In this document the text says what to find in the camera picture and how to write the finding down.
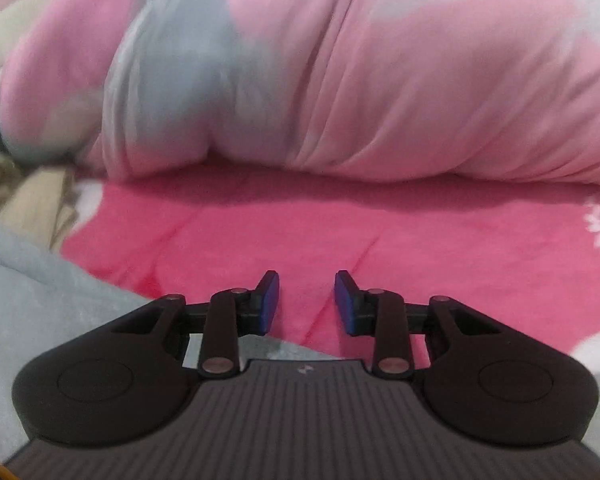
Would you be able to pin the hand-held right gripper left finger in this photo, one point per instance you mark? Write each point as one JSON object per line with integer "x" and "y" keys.
{"x": 269, "y": 305}

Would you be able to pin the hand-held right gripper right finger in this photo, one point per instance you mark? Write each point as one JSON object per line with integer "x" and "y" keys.
{"x": 342, "y": 305}

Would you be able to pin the grey sweatshirt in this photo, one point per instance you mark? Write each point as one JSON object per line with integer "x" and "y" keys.
{"x": 40, "y": 300}

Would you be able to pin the pink flower print blanket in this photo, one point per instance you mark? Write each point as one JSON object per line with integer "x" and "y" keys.
{"x": 380, "y": 235}

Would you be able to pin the pink floral quilt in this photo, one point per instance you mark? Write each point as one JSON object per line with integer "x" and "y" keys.
{"x": 380, "y": 70}

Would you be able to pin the beige garment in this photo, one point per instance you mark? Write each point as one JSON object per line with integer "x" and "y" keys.
{"x": 35, "y": 200}

